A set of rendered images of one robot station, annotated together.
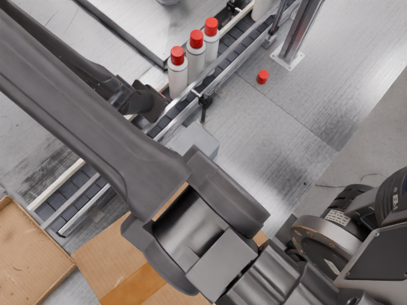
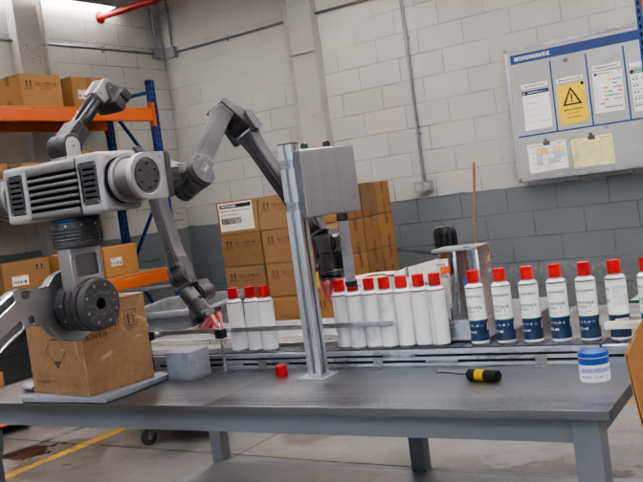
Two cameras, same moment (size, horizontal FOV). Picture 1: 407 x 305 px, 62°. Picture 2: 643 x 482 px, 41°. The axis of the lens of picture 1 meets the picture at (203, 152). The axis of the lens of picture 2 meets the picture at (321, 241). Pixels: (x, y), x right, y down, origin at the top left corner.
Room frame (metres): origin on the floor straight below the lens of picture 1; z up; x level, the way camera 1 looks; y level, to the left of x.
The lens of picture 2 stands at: (0.72, -2.67, 1.34)
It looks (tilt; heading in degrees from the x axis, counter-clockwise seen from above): 3 degrees down; 88
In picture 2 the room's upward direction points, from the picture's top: 8 degrees counter-clockwise
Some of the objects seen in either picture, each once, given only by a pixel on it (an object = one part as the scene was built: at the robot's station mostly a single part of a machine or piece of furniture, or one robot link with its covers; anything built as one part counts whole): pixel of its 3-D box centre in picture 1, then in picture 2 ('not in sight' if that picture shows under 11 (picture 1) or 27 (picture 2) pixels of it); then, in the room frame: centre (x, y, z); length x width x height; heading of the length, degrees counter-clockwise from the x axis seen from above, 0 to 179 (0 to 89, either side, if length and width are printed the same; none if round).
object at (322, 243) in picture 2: not in sight; (322, 245); (0.80, -0.01, 1.19); 0.07 x 0.06 x 0.07; 55
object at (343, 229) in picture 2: not in sight; (346, 250); (0.85, -0.25, 1.18); 0.04 x 0.04 x 0.21
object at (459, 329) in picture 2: not in sight; (464, 292); (1.18, -0.23, 1.01); 0.14 x 0.13 x 0.26; 148
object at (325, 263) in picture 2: not in sight; (324, 265); (0.79, -0.02, 1.13); 0.10 x 0.07 x 0.07; 148
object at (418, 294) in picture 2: not in sight; (421, 309); (1.04, -0.24, 0.98); 0.05 x 0.05 x 0.20
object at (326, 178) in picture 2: not in sight; (322, 182); (0.82, -0.21, 1.38); 0.17 x 0.10 x 0.19; 23
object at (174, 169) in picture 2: not in sight; (166, 175); (0.40, -0.37, 1.45); 0.09 x 0.08 x 0.12; 145
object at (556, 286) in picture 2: not in sight; (558, 302); (1.37, -0.46, 0.98); 0.05 x 0.05 x 0.20
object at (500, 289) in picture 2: not in sight; (502, 305); (1.25, -0.38, 0.98); 0.05 x 0.05 x 0.20
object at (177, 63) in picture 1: (177, 75); (236, 318); (0.49, 0.10, 0.98); 0.05 x 0.05 x 0.20
